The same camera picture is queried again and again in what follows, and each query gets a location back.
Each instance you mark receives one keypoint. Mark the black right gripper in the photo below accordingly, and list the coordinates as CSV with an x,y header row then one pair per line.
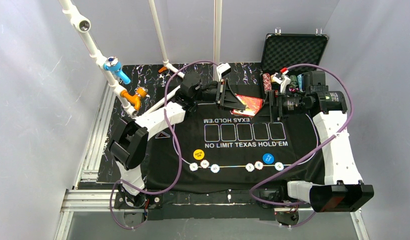
x,y
278,104

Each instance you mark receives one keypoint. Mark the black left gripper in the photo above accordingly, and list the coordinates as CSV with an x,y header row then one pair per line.
x,y
219,94

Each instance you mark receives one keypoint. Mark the playing card deck box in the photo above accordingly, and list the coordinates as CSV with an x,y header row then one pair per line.
x,y
252,106

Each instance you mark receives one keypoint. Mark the blue small blind button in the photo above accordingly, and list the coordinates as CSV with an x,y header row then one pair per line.
x,y
268,158

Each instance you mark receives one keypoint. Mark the yellow big blind button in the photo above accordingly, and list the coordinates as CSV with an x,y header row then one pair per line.
x,y
198,154

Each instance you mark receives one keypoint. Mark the light blue chip row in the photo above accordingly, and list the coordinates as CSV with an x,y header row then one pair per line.
x,y
215,168
279,166

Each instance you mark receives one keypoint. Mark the white chip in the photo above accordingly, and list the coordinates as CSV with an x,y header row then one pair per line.
x,y
250,167
204,164
258,165

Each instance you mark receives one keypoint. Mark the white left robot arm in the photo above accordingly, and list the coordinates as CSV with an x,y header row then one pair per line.
x,y
128,144

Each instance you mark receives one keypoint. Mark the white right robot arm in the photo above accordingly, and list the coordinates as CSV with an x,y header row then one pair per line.
x,y
343,189

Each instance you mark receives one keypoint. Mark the green poker chip stack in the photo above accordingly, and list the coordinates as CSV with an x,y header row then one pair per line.
x,y
293,82

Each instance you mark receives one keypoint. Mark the red poker chip stack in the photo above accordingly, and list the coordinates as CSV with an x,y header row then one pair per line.
x,y
266,81

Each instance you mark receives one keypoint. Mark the light blue chip stack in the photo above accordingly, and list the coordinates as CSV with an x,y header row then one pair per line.
x,y
301,83

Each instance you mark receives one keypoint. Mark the black poker chip case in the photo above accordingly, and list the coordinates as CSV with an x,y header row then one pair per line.
x,y
288,49

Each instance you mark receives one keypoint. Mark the black poker table mat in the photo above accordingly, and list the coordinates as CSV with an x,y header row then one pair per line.
x,y
232,141

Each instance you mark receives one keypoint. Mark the clear plastic card wedge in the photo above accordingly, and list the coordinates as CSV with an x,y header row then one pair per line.
x,y
162,135

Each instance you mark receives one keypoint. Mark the orange plastic faucet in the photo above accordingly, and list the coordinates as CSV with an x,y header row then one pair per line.
x,y
136,98

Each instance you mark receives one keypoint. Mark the blue plastic faucet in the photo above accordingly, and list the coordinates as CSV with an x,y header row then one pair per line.
x,y
113,65

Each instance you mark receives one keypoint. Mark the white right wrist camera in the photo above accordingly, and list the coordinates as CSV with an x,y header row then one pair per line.
x,y
282,79

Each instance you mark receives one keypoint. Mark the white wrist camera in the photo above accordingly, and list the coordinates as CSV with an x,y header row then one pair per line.
x,y
282,79
222,70

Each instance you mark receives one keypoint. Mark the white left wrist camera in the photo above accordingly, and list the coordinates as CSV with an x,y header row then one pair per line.
x,y
222,70

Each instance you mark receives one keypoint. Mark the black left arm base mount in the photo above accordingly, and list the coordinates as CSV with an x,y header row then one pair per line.
x,y
131,212

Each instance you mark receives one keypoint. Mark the aluminium frame rail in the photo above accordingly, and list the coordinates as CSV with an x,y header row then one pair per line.
x,y
85,213

